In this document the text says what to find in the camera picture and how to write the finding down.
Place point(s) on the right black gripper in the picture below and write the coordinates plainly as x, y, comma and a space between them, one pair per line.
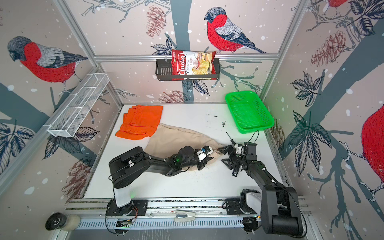
229, 148

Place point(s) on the red cassava chips bag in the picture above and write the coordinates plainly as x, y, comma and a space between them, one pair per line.
187, 63

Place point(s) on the green plastic basket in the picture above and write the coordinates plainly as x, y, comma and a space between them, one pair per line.
249, 112

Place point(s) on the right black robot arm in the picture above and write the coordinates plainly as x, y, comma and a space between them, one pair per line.
276, 204

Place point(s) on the beige shorts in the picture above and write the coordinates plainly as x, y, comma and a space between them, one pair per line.
168, 140

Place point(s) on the white wire mesh shelf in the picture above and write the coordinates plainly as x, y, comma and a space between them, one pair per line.
80, 104

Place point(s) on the orange shorts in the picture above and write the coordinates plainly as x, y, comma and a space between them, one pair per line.
140, 122

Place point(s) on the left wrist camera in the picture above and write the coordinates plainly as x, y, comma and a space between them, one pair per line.
204, 152

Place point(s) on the grey clip tool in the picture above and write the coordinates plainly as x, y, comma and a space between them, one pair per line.
184, 216

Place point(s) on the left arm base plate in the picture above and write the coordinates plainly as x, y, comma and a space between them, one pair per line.
134, 208

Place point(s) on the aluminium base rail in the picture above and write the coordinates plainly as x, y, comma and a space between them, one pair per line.
160, 215

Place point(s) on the black wall basket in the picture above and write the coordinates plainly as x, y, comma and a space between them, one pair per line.
164, 72

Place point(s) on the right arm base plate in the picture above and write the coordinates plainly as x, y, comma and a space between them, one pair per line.
235, 206

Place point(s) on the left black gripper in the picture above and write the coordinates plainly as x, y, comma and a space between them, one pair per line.
202, 163

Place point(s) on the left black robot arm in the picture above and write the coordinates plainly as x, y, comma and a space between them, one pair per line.
127, 167

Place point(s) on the tape roll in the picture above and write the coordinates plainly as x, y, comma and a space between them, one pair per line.
59, 221

